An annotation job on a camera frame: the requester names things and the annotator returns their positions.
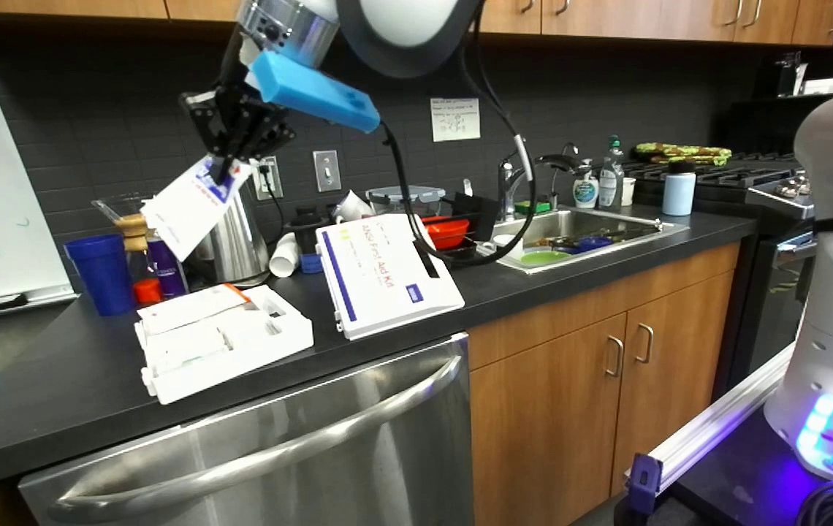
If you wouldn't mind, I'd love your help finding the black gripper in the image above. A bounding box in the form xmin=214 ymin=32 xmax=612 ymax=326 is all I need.
xmin=179 ymin=79 xmax=293 ymax=188

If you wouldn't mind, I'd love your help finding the white and blue packet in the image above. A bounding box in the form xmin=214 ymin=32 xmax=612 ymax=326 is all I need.
xmin=138 ymin=152 xmax=254 ymax=263

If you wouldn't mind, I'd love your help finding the open white cardboard box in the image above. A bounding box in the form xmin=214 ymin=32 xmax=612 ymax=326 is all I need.
xmin=132 ymin=285 xmax=319 ymax=406

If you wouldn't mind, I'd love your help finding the white box with blue stripe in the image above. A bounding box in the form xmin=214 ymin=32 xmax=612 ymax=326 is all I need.
xmin=312 ymin=210 xmax=467 ymax=346

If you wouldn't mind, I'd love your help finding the steel electric kettle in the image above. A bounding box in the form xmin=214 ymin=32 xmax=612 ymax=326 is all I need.
xmin=194 ymin=184 xmax=271 ymax=286

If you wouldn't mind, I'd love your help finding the white paper cup stack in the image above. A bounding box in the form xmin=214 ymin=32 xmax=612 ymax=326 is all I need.
xmin=265 ymin=231 xmax=305 ymax=285

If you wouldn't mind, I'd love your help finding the glass jar with wooden utensils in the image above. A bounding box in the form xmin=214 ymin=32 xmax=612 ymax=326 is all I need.
xmin=91 ymin=197 xmax=154 ymax=286

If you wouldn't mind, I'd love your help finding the purple pump soap bottle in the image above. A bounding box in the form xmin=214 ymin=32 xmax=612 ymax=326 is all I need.
xmin=145 ymin=236 xmax=191 ymax=305

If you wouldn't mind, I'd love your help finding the white crumpled paper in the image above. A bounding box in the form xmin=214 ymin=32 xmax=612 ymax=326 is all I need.
xmin=331 ymin=191 xmax=376 ymax=229

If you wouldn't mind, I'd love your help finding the small orange container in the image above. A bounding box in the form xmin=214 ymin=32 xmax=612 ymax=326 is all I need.
xmin=132 ymin=276 xmax=163 ymax=311

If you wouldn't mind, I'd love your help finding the blue plastic cup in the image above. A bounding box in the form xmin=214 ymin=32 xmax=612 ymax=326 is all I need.
xmin=62 ymin=231 xmax=138 ymax=320

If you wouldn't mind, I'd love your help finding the clear plastic container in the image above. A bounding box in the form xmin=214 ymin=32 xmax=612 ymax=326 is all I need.
xmin=362 ymin=184 xmax=449 ymax=216

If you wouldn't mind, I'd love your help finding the red bowl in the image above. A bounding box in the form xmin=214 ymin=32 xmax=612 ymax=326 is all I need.
xmin=420 ymin=215 xmax=473 ymax=254

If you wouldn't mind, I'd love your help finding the black dish rack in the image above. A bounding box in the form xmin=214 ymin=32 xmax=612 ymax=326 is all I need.
xmin=281 ymin=191 xmax=499 ymax=271

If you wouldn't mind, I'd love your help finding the chrome kitchen faucet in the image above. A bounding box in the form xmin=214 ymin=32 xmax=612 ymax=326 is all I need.
xmin=495 ymin=134 xmax=584 ymax=225

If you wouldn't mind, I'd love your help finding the stainless steel dishwasher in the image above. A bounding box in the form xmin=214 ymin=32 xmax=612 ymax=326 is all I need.
xmin=15 ymin=334 xmax=477 ymax=526

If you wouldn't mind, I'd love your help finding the clear hand soap dispenser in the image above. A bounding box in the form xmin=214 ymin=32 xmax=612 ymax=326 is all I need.
xmin=569 ymin=159 xmax=601 ymax=215

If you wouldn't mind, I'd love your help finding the blue dish item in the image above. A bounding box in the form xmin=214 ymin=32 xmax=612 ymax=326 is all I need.
xmin=566 ymin=235 xmax=615 ymax=257

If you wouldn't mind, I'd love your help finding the dish soap bottle green cap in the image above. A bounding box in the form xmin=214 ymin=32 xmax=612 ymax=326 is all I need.
xmin=596 ymin=134 xmax=629 ymax=210

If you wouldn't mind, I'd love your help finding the stainless steel sink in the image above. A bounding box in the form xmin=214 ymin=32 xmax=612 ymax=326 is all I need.
xmin=471 ymin=204 xmax=679 ymax=279

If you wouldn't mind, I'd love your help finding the wooden lower cabinet door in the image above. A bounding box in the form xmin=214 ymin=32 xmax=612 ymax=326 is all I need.
xmin=612 ymin=276 xmax=743 ymax=494
xmin=467 ymin=312 xmax=629 ymax=526

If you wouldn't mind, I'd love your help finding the wooden upper cabinet row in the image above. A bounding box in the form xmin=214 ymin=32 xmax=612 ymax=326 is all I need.
xmin=0 ymin=0 xmax=833 ymax=49

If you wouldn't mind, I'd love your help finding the green yellow cloth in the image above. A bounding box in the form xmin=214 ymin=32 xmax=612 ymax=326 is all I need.
xmin=632 ymin=140 xmax=734 ymax=171

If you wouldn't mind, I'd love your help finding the black gas stove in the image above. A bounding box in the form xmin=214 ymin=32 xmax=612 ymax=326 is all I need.
xmin=629 ymin=144 xmax=833 ymax=393

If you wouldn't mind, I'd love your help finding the white flat tray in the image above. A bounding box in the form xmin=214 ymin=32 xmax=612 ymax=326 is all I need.
xmin=799 ymin=74 xmax=833 ymax=101

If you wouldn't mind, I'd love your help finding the white wall outlet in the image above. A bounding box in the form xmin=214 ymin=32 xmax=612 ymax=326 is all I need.
xmin=248 ymin=156 xmax=287 ymax=204

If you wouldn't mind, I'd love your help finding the white light switch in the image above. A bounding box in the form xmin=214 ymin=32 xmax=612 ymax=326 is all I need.
xmin=309 ymin=147 xmax=346 ymax=197

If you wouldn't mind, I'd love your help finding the white paper wall note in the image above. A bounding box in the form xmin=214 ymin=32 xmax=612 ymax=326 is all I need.
xmin=427 ymin=93 xmax=486 ymax=147

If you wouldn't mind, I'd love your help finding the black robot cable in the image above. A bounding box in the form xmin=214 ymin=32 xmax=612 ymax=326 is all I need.
xmin=379 ymin=0 xmax=541 ymax=270

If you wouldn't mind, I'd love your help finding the aluminium frame rail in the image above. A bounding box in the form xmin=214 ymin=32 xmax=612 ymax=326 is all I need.
xmin=626 ymin=343 xmax=799 ymax=518

